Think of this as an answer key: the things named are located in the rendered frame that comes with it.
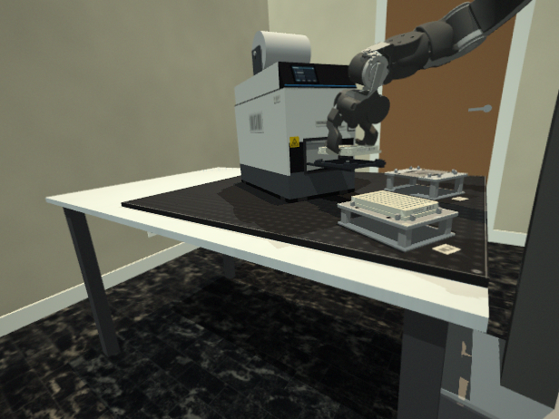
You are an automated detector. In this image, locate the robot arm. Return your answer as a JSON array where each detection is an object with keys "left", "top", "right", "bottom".
[{"left": 348, "top": 0, "right": 532, "bottom": 91}]

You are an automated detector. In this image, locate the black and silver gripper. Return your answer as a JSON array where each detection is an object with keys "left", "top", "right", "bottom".
[{"left": 324, "top": 62, "right": 390, "bottom": 154}]

